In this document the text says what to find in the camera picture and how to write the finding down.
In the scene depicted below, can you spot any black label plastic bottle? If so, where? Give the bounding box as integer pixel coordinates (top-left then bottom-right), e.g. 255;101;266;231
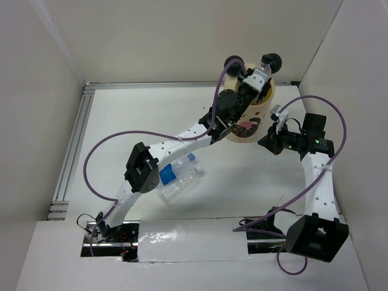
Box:
255;55;273;76

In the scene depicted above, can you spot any clear white cap plastic bottle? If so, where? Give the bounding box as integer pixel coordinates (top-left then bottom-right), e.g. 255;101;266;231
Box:
158;166;204;205

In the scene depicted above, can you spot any light blue label plastic bottle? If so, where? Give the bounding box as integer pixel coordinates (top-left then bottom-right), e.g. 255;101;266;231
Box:
159;153;196;186

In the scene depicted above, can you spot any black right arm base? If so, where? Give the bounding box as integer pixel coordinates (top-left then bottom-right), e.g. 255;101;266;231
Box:
241;209;301;255

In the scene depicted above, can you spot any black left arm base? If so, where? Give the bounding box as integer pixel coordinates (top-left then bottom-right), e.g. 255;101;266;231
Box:
76;213;140;263

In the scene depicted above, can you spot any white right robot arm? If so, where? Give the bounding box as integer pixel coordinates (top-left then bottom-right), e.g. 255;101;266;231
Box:
258;112;349;263

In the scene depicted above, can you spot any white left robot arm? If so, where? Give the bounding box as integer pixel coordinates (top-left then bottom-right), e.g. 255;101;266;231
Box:
96;69;273;242

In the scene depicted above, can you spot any beige cylindrical bin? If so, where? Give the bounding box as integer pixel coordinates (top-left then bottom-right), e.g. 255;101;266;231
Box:
223;63;275;143

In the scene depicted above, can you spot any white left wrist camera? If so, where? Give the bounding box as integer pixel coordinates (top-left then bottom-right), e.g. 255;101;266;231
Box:
242;69;270;93

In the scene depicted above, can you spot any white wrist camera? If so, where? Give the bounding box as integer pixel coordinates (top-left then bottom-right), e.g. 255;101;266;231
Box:
270;104;289;122
242;69;270;93

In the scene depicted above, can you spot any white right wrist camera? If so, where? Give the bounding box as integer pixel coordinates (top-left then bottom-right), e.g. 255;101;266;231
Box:
270;104;289;122

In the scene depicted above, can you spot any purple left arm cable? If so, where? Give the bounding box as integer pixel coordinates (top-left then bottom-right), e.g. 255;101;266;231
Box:
82;59;247;258

